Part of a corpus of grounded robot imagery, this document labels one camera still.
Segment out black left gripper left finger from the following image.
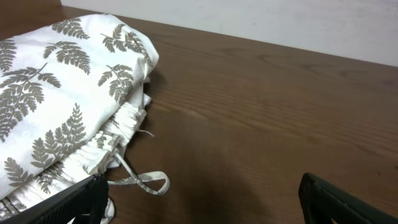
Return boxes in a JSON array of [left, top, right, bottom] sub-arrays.
[[1, 174, 109, 224]]

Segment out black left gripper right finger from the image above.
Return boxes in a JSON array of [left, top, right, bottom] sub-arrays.
[[298, 172, 397, 224]]

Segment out white fern-print drawstring bag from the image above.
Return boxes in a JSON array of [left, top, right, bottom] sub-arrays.
[[1, 14, 170, 220]]

